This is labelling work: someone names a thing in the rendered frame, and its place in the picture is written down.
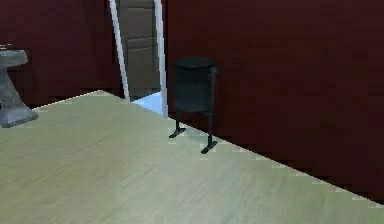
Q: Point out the black garbage can on stilts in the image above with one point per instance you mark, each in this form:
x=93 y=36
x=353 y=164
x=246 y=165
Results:
x=193 y=86

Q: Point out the brown panelled room door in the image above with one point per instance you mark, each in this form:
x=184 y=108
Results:
x=140 y=50

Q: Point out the grey pedestal sink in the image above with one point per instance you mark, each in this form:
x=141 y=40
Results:
x=10 y=96

